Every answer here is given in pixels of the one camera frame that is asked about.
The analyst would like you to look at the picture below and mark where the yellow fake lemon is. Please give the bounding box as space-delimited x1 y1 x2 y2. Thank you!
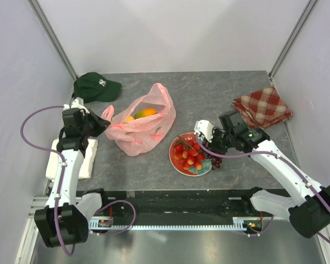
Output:
124 115 135 123

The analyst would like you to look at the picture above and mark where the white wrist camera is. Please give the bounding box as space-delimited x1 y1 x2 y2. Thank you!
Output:
63 97 90 114
194 120 214 142

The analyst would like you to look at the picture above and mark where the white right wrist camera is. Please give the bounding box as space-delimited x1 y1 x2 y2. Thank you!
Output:
194 120 214 142

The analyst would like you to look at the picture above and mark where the pink plastic bag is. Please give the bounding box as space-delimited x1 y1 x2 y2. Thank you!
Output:
101 83 176 156

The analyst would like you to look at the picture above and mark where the red fake cherry bunch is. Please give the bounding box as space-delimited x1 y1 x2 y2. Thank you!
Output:
174 136 205 174

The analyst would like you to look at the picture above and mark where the aluminium frame rail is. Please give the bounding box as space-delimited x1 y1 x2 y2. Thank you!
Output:
27 196 328 221

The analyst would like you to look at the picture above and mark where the red and teal floral plate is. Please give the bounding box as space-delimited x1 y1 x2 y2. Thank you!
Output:
169 133 212 177

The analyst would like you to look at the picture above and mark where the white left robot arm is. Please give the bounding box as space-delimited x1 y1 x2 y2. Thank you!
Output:
34 107 110 248

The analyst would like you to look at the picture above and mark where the dark green baseball cap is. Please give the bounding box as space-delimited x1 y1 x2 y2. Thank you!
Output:
72 72 122 103

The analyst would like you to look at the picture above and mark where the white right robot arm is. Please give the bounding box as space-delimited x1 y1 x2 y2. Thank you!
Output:
205 111 330 238

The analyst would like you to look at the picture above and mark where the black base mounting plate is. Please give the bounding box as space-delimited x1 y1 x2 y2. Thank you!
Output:
95 190 269 219

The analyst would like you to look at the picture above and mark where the aluminium corner post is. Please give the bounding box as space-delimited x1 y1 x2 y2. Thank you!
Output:
27 0 77 79
268 0 319 83

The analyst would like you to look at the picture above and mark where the left aluminium corner post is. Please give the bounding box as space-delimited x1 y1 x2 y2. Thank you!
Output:
27 0 77 79

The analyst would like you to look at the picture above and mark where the yellow fake mango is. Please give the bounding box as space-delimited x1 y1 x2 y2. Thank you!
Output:
135 108 157 119

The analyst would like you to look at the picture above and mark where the right aluminium corner post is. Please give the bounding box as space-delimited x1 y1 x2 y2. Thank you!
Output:
268 0 319 83

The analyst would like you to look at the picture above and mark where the dark red fake grape bunch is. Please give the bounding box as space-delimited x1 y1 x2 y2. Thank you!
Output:
202 140 228 169

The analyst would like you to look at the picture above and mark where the red plaid folded cloth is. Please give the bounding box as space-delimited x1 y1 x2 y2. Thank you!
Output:
232 86 293 129

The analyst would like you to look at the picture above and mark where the white folded towel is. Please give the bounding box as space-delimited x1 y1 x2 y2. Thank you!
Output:
45 139 98 181

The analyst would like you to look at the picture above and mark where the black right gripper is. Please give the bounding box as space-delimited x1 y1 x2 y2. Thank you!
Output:
203 127 234 156

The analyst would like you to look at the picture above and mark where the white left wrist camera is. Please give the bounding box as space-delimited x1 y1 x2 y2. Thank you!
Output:
63 97 90 114

